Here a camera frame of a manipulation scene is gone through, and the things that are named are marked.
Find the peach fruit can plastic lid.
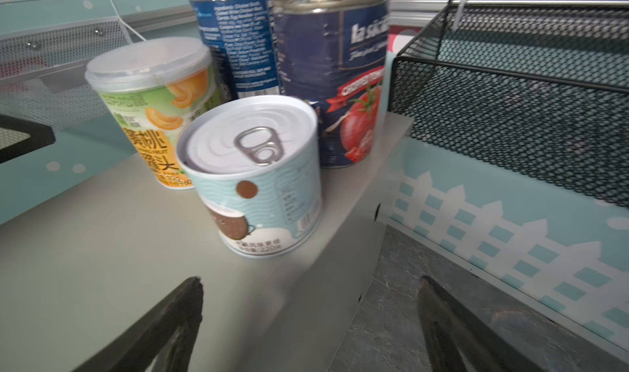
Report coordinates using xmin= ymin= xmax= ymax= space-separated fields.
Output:
xmin=84 ymin=36 xmax=223 ymax=190

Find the blue soup can pink lid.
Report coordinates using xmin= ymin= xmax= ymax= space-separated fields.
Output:
xmin=188 ymin=0 xmax=280 ymax=100

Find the black mesh wall basket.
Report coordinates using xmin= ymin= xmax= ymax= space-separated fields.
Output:
xmin=388 ymin=0 xmax=628 ymax=207

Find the fruit can white lid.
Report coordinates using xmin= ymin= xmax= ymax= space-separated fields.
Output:
xmin=175 ymin=95 xmax=323 ymax=257

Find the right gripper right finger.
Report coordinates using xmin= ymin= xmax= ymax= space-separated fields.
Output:
xmin=417 ymin=275 xmax=541 ymax=371

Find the grey metal cabinet counter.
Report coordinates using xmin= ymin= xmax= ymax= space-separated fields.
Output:
xmin=1 ymin=114 xmax=411 ymax=371

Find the dark blue chopped tomato can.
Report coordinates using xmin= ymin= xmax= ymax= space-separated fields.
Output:
xmin=273 ymin=0 xmax=390 ymax=169

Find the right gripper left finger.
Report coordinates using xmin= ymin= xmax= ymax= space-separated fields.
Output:
xmin=76 ymin=277 xmax=204 ymax=371

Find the white wire wall basket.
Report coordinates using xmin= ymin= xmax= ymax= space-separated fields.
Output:
xmin=1 ymin=0 xmax=132 ymax=131

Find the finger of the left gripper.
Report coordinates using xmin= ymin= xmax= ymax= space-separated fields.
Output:
xmin=1 ymin=115 xmax=56 ymax=163

